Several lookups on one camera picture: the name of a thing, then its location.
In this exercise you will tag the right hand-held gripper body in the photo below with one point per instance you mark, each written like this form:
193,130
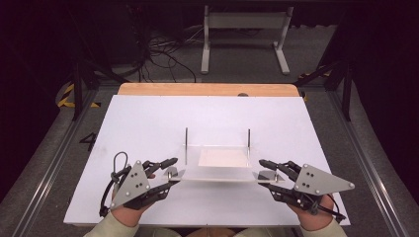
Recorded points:
316,181

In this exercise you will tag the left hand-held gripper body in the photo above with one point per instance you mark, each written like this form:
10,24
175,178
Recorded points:
133,184

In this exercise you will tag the clear acrylic frame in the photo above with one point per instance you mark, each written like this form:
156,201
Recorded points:
194,171

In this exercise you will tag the cream paper card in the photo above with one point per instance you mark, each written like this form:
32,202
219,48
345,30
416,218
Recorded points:
224,158

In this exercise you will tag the person's left hand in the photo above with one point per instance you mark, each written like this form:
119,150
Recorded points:
130,216

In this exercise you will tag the person's right hand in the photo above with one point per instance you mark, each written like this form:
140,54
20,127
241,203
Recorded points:
316,220

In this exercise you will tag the white board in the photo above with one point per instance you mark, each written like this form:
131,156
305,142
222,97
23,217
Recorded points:
138,125

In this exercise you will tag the wooden table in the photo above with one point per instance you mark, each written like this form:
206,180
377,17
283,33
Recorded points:
197,89

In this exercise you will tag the black metal stand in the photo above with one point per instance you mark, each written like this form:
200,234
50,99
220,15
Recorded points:
346,89
77,89

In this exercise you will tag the white metal stand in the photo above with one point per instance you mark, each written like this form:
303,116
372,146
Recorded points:
247,20

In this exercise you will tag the aluminium floor rail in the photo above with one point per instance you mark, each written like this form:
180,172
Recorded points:
365,164
49,174

